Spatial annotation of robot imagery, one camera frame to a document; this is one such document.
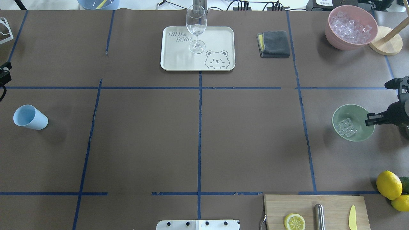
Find green lime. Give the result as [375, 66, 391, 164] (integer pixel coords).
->
[399, 176, 409, 194]

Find yellow plastic knife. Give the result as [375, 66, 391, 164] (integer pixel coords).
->
[349, 205, 357, 230]

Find clear ice cubes pile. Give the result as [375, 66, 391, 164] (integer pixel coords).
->
[330, 11, 372, 44]

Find pink bowl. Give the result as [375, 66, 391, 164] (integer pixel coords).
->
[325, 5, 377, 50]

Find yellow lemon front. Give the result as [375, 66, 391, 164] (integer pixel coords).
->
[390, 195, 409, 212]

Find ice cubes in green bowl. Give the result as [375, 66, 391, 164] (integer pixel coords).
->
[335, 118, 357, 137]

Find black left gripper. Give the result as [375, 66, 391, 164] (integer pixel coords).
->
[0, 61, 12, 85]

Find light blue plastic cup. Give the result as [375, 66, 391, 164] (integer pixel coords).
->
[13, 104, 48, 130]

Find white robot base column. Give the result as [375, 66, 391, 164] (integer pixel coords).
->
[156, 219, 241, 230]

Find cream bear serving tray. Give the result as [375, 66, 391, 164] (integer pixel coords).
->
[160, 26, 236, 71]

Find white wire rack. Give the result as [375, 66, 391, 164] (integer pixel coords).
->
[0, 17, 14, 44]

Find yellow lemon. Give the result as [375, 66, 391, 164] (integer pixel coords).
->
[376, 170, 403, 201]
[390, 195, 409, 212]

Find wooden mug tree stand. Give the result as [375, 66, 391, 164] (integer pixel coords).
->
[369, 17, 409, 56]

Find blue plastic bowl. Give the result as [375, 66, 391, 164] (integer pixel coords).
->
[77, 0, 120, 10]

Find green ceramic bowl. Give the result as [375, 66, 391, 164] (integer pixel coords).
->
[332, 104, 374, 142]

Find yellow lemon back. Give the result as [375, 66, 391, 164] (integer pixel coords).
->
[376, 170, 403, 201]

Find grey folded cloth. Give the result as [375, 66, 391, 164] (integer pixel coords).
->
[257, 31, 290, 58]

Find clear wine glass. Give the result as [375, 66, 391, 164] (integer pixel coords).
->
[186, 4, 207, 54]

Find halved lemon slice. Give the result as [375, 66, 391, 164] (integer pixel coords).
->
[283, 213, 306, 230]

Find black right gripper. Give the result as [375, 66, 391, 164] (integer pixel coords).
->
[365, 76, 409, 126]

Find wooden cutting board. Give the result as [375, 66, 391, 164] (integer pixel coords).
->
[264, 195, 371, 230]

